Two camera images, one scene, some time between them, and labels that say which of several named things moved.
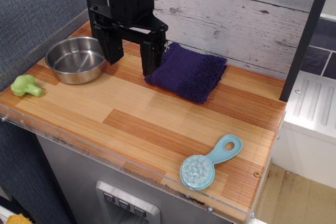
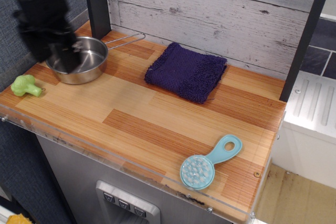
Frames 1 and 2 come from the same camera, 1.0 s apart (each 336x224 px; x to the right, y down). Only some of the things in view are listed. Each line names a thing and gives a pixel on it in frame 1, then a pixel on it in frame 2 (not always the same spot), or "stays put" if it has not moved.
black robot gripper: x=130 y=9 → x=40 y=7
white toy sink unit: x=306 y=145 stays put
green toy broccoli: x=25 y=83 stays put
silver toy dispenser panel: x=116 y=205 stays put
